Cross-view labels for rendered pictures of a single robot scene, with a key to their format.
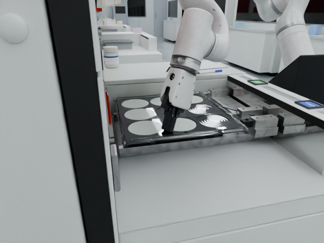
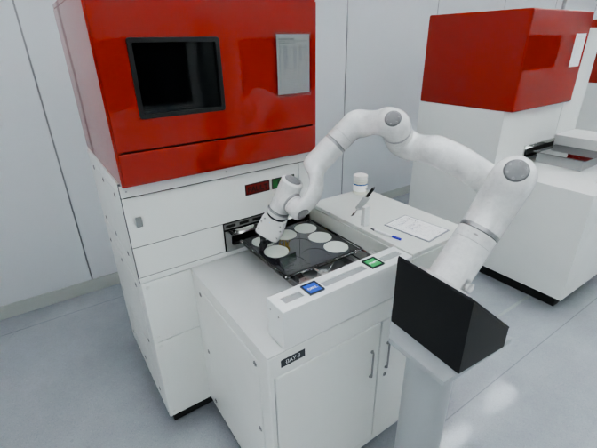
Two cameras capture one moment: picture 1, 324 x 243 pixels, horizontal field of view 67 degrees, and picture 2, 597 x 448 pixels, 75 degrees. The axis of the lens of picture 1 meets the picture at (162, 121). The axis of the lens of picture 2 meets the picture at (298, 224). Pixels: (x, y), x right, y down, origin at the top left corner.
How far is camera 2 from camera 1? 146 cm
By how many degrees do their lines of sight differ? 63
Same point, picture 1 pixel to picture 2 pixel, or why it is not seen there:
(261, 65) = not seen: outside the picture
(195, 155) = (268, 276)
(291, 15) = (473, 210)
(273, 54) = not seen: outside the picture
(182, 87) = (264, 224)
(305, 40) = (455, 247)
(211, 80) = (378, 243)
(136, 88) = (326, 219)
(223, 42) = (291, 206)
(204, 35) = (280, 196)
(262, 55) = not seen: outside the picture
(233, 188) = (234, 295)
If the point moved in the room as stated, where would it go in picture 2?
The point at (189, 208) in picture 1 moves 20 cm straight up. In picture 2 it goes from (211, 283) to (205, 236)
